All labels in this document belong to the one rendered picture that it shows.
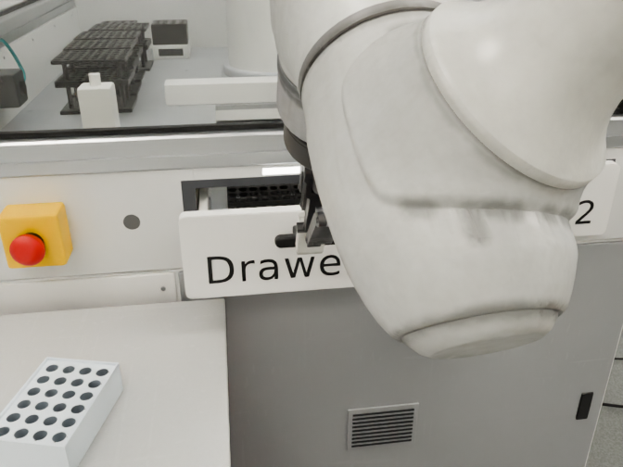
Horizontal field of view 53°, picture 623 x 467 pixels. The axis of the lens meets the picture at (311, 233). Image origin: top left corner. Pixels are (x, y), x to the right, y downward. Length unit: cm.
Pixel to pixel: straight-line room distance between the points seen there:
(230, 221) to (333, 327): 30
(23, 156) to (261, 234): 31
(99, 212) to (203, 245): 18
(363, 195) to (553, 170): 8
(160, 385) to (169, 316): 14
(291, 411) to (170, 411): 37
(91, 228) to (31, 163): 11
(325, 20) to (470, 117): 12
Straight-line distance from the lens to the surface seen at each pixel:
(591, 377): 119
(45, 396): 72
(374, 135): 27
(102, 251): 88
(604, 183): 97
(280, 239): 70
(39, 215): 82
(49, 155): 83
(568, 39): 25
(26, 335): 88
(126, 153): 82
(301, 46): 35
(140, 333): 83
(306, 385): 101
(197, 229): 73
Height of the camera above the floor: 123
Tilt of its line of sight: 26 degrees down
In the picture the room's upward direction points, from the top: straight up
